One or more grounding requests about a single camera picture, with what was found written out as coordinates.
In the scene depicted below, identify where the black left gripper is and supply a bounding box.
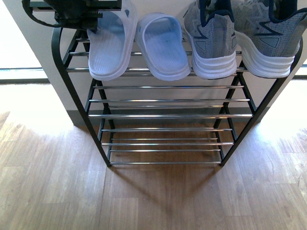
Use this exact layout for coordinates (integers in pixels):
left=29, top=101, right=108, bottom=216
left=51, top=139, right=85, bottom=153
left=28, top=0, right=122, bottom=30

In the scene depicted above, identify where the light blue slipper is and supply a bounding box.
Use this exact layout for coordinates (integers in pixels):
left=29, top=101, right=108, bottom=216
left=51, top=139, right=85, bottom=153
left=87, top=0, right=138, bottom=81
left=135, top=12, right=190, bottom=81

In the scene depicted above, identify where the grey knit sneaker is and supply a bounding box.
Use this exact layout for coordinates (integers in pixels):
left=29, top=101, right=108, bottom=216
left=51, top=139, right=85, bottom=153
left=183, top=0, right=237, bottom=80
left=231, top=0, right=307, bottom=78

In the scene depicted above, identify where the black metal shoe rack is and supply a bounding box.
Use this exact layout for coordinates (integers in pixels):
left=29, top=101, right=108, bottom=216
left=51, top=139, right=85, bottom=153
left=51, top=26, right=304, bottom=168

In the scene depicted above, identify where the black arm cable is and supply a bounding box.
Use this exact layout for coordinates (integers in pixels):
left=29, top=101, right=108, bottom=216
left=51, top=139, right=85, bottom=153
left=21, top=0, right=65, bottom=27

